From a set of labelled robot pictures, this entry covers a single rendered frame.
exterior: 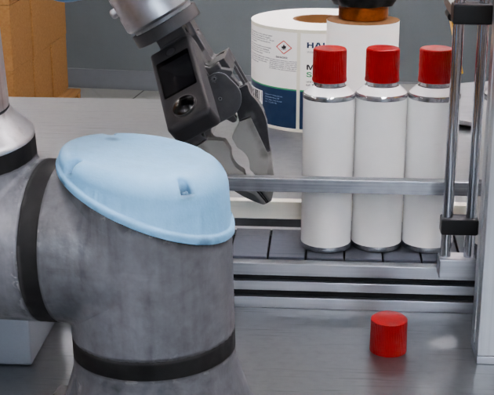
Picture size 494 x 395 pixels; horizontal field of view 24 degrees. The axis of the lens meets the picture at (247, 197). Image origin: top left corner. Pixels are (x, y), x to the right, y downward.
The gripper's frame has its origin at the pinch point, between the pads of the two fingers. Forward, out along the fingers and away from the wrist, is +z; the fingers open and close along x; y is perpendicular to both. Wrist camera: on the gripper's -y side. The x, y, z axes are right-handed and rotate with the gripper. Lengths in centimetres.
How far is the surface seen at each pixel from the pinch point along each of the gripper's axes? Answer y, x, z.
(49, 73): 367, 129, 1
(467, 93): 66, -23, 18
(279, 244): 0.0, 1.1, 5.6
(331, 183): -3.7, -7.3, 1.4
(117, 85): 459, 131, 29
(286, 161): 30.7, 1.3, 5.4
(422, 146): -1.5, -16.6, 3.0
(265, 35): 48.3, -2.0, -7.8
